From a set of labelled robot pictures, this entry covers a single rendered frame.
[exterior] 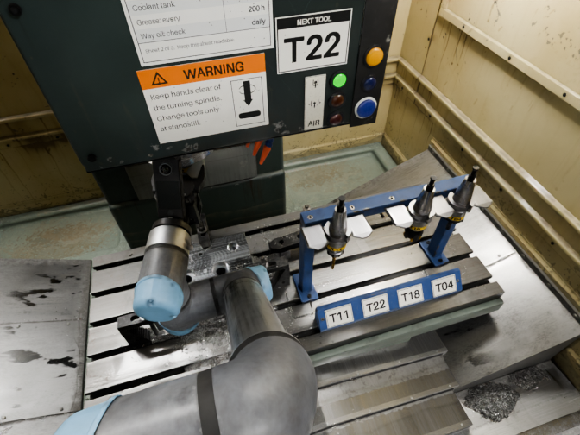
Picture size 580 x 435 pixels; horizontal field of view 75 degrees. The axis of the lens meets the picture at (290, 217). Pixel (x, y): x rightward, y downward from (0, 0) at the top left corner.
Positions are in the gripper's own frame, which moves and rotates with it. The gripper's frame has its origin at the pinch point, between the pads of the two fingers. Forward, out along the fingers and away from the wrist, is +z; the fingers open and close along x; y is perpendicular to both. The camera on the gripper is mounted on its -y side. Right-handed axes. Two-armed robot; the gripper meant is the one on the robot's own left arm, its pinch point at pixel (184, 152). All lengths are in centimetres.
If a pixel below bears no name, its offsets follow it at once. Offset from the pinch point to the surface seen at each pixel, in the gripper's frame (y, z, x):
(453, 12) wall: 5, 76, 83
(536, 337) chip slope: 58, -22, 96
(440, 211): 17, -4, 59
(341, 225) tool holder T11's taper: 13.2, -10.6, 33.7
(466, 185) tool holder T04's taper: 11, -1, 64
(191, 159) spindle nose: -5.2, -7.7, 3.6
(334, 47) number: -29.5, -13.3, 27.9
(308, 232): 17.4, -9.2, 26.6
